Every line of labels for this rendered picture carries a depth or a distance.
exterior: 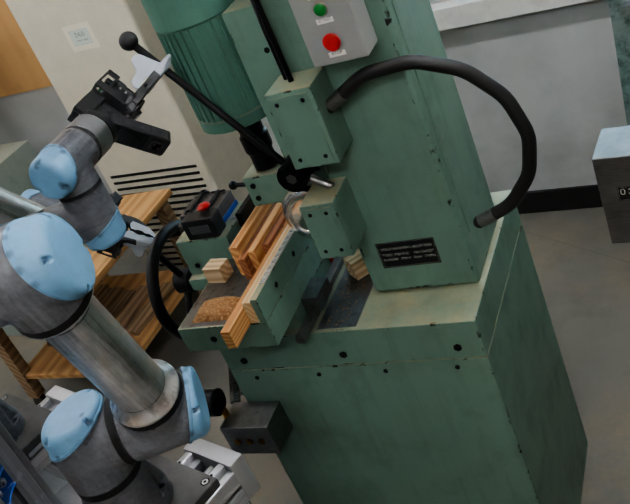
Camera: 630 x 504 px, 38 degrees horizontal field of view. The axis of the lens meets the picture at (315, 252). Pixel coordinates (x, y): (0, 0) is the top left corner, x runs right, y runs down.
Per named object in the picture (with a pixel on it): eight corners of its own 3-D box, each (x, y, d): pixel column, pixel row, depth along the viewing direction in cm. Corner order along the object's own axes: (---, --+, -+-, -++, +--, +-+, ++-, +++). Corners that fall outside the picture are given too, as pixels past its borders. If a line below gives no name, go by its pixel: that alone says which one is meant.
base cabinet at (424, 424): (385, 443, 266) (296, 248, 231) (588, 440, 239) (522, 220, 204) (340, 576, 232) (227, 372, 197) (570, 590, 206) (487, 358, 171)
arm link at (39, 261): (133, 413, 156) (-62, 228, 114) (214, 382, 155) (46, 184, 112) (141, 476, 148) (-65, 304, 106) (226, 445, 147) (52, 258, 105)
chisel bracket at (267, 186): (268, 194, 197) (253, 161, 193) (326, 185, 191) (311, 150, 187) (256, 213, 192) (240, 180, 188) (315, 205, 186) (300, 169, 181)
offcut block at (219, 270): (208, 283, 193) (201, 269, 191) (217, 272, 196) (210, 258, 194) (225, 282, 190) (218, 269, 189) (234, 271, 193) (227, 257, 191)
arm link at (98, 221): (73, 244, 159) (41, 192, 153) (132, 220, 158) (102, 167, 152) (67, 267, 152) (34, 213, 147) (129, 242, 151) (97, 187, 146)
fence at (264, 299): (350, 157, 217) (342, 137, 215) (356, 156, 217) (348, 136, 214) (260, 322, 173) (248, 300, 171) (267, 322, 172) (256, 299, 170)
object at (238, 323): (329, 170, 216) (323, 155, 214) (337, 168, 215) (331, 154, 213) (228, 349, 170) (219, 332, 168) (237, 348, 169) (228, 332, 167)
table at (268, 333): (256, 194, 234) (247, 174, 231) (364, 177, 220) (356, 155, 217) (151, 355, 189) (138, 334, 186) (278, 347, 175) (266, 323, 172)
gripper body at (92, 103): (112, 66, 160) (77, 98, 151) (152, 96, 161) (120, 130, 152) (96, 94, 165) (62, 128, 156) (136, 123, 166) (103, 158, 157)
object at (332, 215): (335, 231, 179) (313, 180, 173) (367, 227, 176) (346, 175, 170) (320, 261, 172) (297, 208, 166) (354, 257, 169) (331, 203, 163)
